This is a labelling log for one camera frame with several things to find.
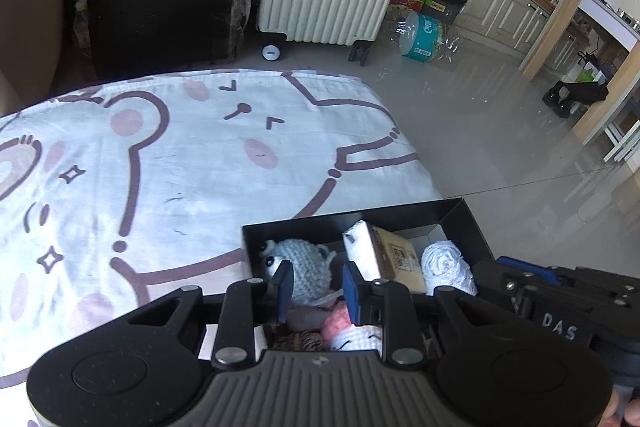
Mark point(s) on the black step stool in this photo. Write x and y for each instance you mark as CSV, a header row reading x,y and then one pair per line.
x,y
564,95

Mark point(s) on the white yarn ball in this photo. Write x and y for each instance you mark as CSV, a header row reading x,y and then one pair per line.
x,y
442,264

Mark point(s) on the black trash bin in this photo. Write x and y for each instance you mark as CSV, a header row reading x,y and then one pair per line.
x,y
444,10

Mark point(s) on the yellow tissue pack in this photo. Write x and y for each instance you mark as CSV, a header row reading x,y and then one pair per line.
x,y
383,255

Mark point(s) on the bear pattern bed sheet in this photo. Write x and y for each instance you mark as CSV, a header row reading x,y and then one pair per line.
x,y
114,195

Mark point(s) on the person's right hand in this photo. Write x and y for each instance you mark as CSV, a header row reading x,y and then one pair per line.
x,y
622,410

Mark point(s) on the grey crochet animal toy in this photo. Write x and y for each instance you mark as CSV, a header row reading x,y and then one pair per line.
x,y
311,265

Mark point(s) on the pink white crochet bunny doll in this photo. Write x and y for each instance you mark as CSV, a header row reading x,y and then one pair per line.
x,y
339,334

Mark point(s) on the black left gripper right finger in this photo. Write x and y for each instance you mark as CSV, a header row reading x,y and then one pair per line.
x,y
389,305

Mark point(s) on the large clear water bottle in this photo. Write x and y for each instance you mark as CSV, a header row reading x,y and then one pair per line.
x,y
420,37

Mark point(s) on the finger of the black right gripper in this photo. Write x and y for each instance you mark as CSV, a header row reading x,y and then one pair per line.
x,y
501,284
551,275

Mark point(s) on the black cardboard box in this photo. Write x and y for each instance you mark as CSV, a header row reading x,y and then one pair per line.
x,y
423,224

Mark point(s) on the wooden white table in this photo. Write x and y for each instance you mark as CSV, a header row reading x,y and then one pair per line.
x,y
618,47

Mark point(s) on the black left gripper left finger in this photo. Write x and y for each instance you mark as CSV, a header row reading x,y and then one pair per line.
x,y
245,306

